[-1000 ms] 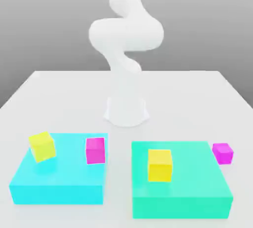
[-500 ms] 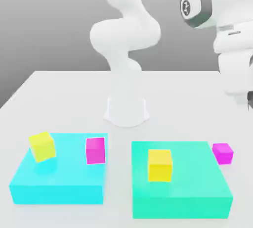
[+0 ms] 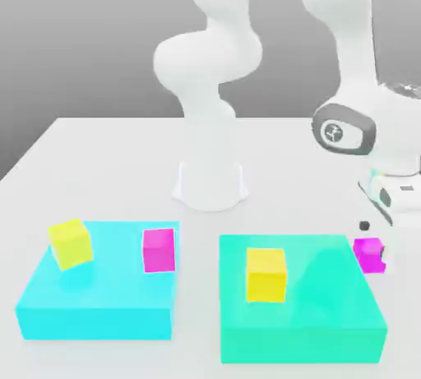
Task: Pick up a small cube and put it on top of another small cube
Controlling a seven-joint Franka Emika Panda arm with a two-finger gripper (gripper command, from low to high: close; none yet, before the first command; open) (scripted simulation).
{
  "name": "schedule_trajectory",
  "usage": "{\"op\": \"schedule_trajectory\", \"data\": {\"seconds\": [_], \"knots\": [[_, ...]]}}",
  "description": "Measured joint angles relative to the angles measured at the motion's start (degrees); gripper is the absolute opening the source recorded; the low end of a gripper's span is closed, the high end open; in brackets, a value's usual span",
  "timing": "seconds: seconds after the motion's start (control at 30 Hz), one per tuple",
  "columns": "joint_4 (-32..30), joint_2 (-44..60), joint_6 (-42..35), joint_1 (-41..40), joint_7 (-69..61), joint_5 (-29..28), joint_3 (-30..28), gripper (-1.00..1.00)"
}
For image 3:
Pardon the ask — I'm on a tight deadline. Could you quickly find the large cyan box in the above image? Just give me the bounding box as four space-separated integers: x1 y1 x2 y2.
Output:
14 220 181 341

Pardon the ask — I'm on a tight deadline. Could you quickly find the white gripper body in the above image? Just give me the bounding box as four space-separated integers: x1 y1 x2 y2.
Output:
357 180 401 246

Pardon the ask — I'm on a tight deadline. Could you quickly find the small yellow cube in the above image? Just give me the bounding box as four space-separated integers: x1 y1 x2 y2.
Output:
245 247 288 303
47 218 94 271

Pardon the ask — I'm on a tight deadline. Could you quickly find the small magenta cube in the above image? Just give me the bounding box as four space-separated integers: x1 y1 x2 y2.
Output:
352 237 386 275
141 227 176 274

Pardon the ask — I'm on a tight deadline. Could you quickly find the large turquoise box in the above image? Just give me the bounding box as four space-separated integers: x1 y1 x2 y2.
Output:
218 233 389 365

